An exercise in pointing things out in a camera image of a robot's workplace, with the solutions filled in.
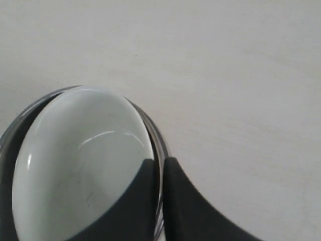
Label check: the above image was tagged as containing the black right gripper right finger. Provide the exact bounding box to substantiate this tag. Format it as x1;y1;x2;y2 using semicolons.
163;157;259;241

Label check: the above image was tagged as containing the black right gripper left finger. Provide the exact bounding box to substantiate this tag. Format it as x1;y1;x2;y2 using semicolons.
70;159;159;241

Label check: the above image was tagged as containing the white ceramic bowl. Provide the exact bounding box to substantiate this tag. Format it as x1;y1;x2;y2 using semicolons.
12;87;154;240

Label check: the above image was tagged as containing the large plain steel bowl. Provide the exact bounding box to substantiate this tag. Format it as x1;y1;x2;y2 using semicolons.
1;86;170;240

